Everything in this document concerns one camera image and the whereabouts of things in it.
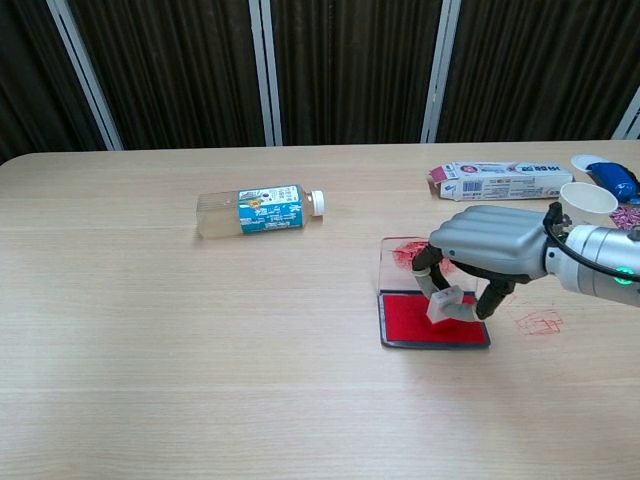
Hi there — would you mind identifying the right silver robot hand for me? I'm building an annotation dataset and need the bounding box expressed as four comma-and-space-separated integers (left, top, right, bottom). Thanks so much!
410, 205, 550, 323

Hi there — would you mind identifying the white red stamp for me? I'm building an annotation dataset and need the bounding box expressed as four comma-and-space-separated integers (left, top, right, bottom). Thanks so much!
426, 285, 463, 325

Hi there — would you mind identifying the white round lid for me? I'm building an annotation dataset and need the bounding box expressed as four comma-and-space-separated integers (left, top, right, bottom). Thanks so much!
570, 154, 612, 175

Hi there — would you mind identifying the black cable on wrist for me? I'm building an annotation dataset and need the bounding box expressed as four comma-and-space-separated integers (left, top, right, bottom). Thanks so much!
544, 201, 640, 281

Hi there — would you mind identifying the white paper cup floral print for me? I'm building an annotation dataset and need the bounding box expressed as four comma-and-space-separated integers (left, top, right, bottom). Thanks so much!
557, 182, 620, 221

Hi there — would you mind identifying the white cardboard carton box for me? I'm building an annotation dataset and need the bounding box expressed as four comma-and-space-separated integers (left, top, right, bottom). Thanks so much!
427, 160, 575, 202

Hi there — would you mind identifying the red ink stamp pad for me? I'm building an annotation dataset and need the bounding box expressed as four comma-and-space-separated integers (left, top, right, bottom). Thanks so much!
375, 236, 492, 350

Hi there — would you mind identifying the grey partition frame post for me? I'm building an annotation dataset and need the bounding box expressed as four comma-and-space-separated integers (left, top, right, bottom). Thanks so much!
248, 0, 284, 147
611, 87, 640, 141
420, 0, 463, 145
45, 0, 124, 151

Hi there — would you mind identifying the pink patterned cloth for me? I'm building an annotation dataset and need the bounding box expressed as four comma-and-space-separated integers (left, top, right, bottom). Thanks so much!
609, 206, 640, 232

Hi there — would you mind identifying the clear plastic bottle teal label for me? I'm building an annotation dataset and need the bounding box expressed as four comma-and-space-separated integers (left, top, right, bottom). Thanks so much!
196, 184, 327, 240

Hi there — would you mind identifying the blue plastic object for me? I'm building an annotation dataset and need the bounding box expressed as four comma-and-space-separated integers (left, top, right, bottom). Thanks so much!
585, 160, 640, 202

